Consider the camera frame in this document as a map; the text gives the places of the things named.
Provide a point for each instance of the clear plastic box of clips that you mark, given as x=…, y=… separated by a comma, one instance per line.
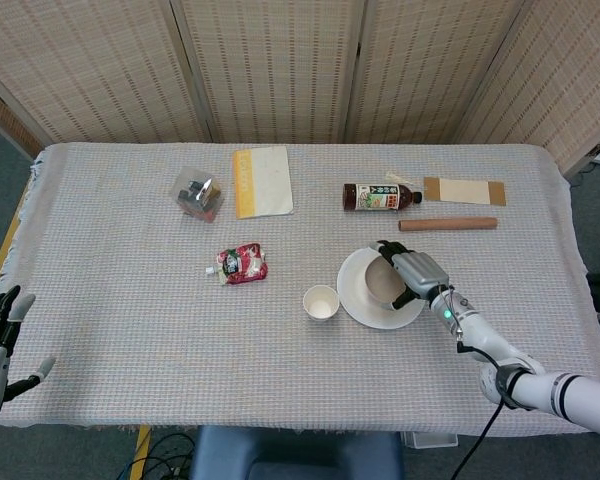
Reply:
x=197, y=195

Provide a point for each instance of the brown drink bottle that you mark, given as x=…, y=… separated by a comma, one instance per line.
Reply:
x=375, y=196

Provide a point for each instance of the wooden rolling pin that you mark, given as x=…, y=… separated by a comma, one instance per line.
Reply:
x=447, y=224

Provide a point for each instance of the white box under table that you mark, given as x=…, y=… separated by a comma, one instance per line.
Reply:
x=432, y=440

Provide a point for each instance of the blue chair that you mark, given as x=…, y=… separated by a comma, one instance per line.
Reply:
x=295, y=455

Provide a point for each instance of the yellow white notebook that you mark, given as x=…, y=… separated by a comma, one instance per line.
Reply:
x=267, y=182

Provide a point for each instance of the beige brown cardboard card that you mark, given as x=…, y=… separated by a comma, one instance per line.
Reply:
x=465, y=191

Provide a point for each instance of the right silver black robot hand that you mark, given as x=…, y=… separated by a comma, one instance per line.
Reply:
x=420, y=275

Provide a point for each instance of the red spout pouch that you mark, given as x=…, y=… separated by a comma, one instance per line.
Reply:
x=242, y=265

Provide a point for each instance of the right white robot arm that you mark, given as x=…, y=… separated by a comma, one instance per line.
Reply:
x=530, y=370

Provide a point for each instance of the white paper cup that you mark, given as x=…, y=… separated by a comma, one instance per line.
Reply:
x=321, y=302

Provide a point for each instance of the light woven tablecloth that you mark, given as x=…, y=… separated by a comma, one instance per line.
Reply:
x=180, y=325

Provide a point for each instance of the beige bowl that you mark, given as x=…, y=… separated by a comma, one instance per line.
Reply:
x=377, y=281

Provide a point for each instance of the white paper plate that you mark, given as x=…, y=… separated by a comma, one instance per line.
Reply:
x=352, y=300

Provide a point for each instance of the woven folding screen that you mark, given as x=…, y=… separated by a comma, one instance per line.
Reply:
x=280, y=65

